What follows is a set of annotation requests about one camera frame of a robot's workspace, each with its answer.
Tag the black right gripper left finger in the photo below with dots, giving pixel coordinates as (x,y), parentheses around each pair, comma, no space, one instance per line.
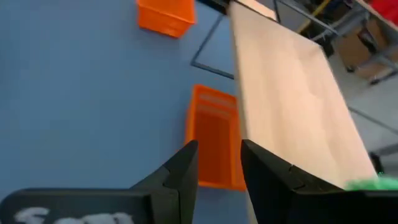
(174,193)

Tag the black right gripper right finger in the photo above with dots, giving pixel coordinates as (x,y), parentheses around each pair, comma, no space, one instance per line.
(273,193)

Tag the red plastic basket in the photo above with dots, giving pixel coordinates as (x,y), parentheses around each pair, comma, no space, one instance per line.
(164,15)
(211,140)

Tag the blue table mat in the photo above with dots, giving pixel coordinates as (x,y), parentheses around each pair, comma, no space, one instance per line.
(77,93)

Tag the cardboard box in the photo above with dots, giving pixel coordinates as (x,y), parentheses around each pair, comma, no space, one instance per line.
(351,46)

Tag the grey metal rack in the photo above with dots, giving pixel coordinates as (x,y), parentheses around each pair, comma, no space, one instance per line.
(339,26)

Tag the red object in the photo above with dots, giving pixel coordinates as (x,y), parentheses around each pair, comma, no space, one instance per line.
(385,7)

